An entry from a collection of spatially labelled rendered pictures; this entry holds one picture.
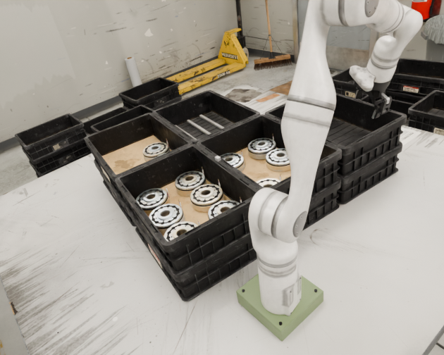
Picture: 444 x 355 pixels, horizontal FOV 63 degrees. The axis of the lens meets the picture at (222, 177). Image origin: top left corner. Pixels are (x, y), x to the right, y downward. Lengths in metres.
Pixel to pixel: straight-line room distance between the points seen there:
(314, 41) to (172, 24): 4.20
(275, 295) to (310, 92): 0.46
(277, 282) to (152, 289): 0.42
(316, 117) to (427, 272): 0.60
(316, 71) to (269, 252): 0.37
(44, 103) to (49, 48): 0.57
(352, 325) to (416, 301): 0.17
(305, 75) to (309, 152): 0.14
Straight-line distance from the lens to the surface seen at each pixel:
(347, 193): 1.27
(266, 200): 0.72
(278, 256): 0.78
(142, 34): 4.67
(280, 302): 0.90
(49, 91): 4.34
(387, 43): 1.07
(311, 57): 0.71
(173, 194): 1.21
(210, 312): 1.02
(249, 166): 1.27
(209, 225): 0.90
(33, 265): 1.40
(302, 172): 0.68
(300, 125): 0.68
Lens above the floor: 1.52
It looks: 34 degrees down
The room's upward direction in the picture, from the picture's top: 11 degrees counter-clockwise
